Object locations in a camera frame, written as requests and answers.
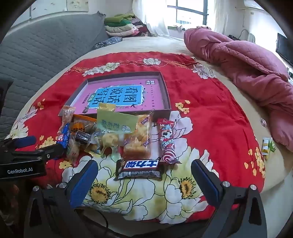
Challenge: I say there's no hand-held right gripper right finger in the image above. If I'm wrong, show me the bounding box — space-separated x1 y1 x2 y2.
191 159 268 238

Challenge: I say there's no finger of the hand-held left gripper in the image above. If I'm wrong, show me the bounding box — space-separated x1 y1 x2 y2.
0 136 37 151
7 144 65 163

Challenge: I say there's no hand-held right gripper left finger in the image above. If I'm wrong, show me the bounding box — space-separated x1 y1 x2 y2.
24 160 99 238

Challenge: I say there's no blue cookie packet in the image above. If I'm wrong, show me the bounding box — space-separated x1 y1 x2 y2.
56 123 71 149

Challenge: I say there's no dark cake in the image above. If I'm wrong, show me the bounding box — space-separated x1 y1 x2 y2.
74 130 102 147

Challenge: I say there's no small clear orange snack packet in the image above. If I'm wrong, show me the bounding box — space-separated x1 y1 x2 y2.
60 106 76 135

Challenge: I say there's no orange peanut packet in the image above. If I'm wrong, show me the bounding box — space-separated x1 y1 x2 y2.
69 114 98 147

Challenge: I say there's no red cartoon snack packet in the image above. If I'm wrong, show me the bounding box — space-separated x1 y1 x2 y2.
156 118 182 165

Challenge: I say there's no dark chocolate bar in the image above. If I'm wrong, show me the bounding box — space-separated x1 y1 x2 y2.
114 157 165 181

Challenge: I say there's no pale green label snack packet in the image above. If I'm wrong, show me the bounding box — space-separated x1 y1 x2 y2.
96 109 138 162

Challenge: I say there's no clear fried pastry packet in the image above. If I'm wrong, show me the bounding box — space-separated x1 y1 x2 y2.
123 112 153 159

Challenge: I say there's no cardboard box with pink bottom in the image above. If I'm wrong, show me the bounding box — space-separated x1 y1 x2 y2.
58 72 172 118

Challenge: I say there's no small yellow snack packet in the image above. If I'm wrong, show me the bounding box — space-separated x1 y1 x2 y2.
261 137 271 161

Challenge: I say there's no red floral blanket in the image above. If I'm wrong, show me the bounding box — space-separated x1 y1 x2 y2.
10 52 266 225

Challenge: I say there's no grey quilted cushion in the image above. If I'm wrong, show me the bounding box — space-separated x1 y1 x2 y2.
0 12 108 138

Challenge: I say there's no pink quilt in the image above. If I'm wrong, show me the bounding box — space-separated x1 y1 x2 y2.
184 27 293 153

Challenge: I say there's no blue floral cloth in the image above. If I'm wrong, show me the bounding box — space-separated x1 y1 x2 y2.
94 37 124 49

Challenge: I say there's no beige bed sheet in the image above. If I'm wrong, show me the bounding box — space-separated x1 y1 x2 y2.
14 34 293 206

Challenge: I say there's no stack of folded clothes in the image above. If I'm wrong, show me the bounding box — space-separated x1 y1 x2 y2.
104 12 153 38

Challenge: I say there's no black box on floor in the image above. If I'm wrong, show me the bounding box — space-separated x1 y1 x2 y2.
275 33 293 66

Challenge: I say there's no window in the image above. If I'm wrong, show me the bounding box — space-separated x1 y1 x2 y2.
175 0 209 27

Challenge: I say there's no white curtain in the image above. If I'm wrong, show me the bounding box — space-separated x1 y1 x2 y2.
132 0 178 37

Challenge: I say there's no white air conditioner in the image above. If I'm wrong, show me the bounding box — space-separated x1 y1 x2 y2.
243 0 266 11

